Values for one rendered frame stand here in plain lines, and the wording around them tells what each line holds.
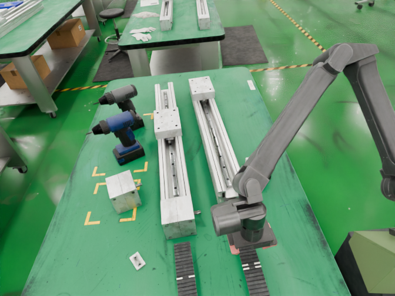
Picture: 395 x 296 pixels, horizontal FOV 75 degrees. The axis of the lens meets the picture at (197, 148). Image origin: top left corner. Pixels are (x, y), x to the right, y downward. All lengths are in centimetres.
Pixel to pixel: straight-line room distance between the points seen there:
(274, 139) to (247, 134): 58
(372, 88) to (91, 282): 93
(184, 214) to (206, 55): 187
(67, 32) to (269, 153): 403
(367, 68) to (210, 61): 187
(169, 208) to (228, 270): 25
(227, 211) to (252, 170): 11
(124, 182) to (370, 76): 79
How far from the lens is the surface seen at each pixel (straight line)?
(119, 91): 122
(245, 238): 70
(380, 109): 79
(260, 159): 62
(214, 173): 92
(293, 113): 66
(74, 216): 106
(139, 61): 253
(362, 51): 78
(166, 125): 109
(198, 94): 128
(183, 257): 82
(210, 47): 246
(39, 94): 312
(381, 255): 80
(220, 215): 61
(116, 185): 95
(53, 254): 101
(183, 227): 84
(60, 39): 450
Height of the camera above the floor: 155
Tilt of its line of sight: 42 degrees down
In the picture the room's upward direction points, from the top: 6 degrees counter-clockwise
